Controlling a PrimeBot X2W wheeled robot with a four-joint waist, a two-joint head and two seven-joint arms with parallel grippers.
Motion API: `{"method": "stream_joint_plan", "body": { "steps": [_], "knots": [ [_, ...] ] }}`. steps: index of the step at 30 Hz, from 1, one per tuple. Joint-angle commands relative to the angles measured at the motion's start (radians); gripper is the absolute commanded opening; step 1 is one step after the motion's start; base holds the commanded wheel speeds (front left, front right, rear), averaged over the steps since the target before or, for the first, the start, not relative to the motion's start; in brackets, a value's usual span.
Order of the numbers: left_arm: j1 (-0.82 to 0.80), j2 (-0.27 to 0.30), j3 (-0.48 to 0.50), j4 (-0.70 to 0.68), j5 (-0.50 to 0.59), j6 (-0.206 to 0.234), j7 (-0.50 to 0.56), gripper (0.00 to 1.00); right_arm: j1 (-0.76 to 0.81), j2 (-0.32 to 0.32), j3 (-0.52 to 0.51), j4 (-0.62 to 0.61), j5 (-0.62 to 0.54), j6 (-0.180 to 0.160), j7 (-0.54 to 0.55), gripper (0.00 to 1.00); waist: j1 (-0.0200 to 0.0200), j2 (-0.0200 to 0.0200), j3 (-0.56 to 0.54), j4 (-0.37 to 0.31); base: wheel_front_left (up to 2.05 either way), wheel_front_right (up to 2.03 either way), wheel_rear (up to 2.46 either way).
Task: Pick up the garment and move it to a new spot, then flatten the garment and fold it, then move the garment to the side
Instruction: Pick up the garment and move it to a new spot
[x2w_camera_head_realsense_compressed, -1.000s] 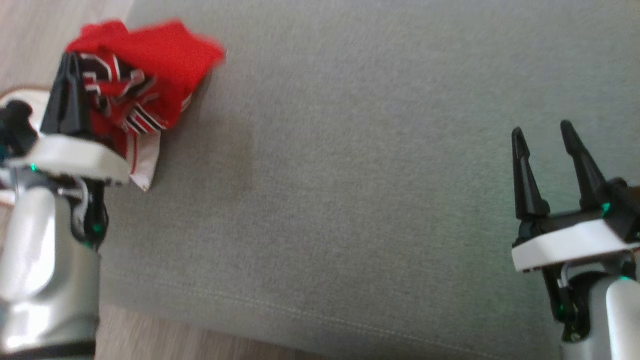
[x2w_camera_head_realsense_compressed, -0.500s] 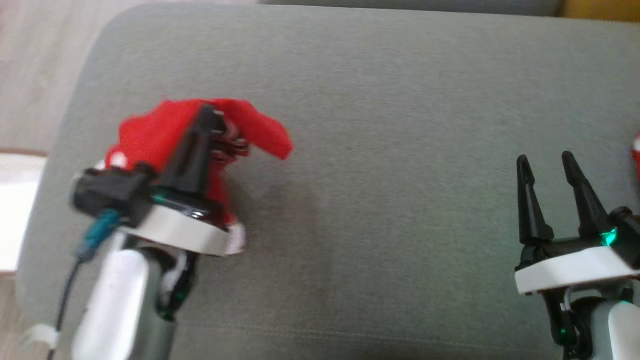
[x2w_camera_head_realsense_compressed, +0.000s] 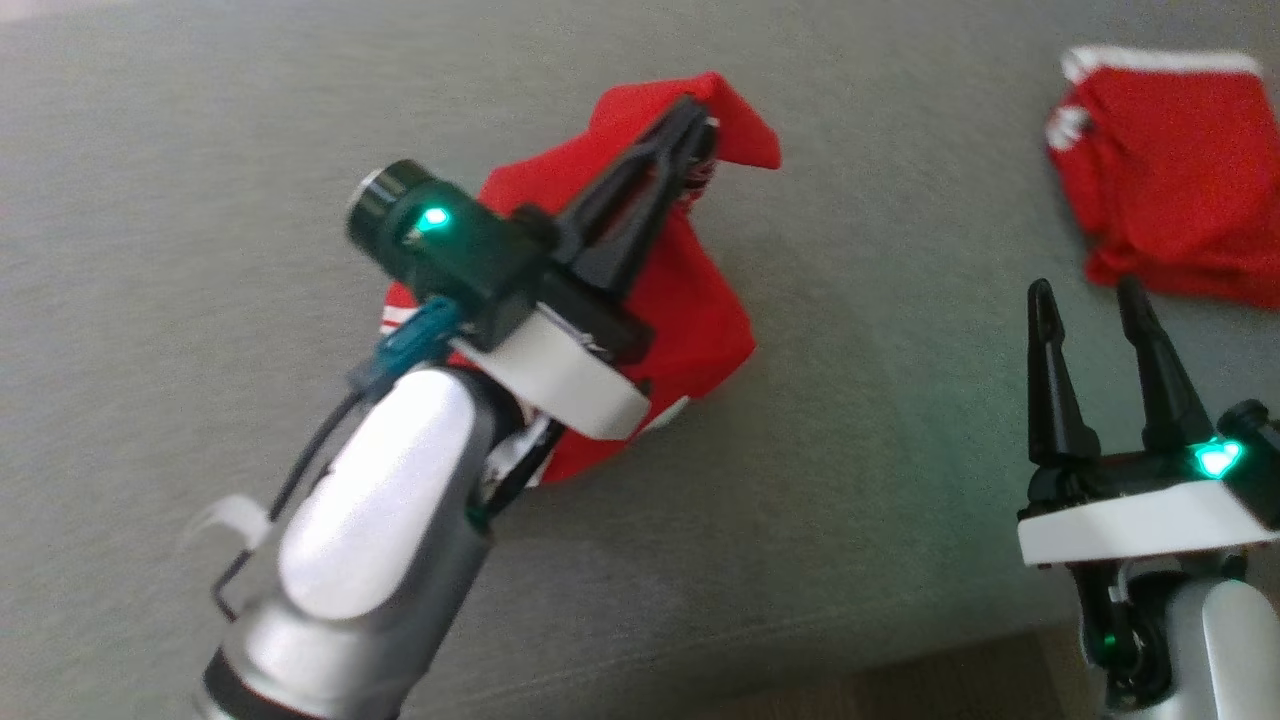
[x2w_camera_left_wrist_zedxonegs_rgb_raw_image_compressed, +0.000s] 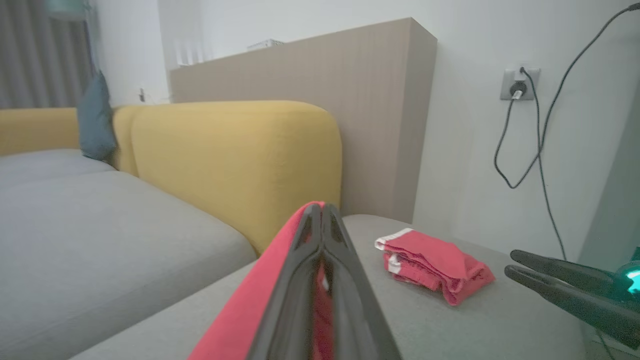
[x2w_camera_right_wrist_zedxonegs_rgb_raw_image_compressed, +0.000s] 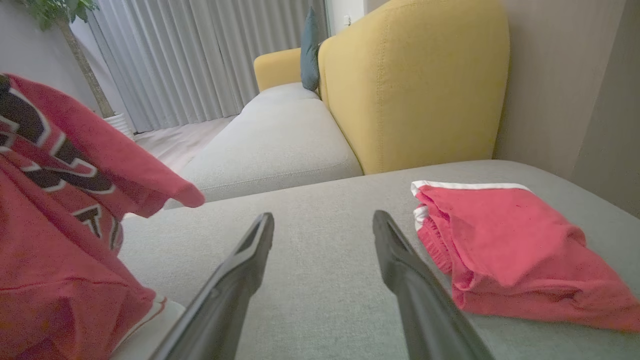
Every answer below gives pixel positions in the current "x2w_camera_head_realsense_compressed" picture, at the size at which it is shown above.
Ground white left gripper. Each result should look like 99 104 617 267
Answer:
449 96 717 442

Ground grey fabric sofa seat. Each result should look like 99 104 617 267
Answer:
0 0 1280 720

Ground white cable label tag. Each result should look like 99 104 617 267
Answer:
184 494 272 552

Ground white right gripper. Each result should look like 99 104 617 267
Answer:
1017 275 1280 571

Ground red basketball jersey white trim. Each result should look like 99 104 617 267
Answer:
380 71 783 487

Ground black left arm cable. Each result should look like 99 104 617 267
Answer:
213 385 373 623

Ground blue left camera connector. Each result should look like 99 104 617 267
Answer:
349 297 464 397

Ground red shorts with white stripe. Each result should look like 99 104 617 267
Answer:
1043 44 1280 310

